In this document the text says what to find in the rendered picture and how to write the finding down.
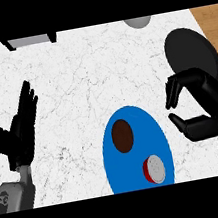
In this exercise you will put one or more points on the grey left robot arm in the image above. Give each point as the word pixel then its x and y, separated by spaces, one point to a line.
pixel 16 193

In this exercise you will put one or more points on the brown round cookie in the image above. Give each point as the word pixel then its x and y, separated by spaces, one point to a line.
pixel 122 136

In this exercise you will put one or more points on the grey round object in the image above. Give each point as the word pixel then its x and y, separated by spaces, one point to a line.
pixel 138 22

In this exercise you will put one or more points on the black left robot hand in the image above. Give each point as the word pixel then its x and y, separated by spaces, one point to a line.
pixel 21 129

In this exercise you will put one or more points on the black pan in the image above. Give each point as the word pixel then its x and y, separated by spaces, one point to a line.
pixel 190 52

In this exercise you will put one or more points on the blue plate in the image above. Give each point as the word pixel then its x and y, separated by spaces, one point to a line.
pixel 135 148

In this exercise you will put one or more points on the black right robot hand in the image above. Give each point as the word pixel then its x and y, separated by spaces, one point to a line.
pixel 210 96

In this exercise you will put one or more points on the grey appliance with black frame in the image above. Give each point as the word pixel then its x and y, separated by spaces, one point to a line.
pixel 29 41

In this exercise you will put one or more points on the red can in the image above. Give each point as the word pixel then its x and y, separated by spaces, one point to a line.
pixel 154 169

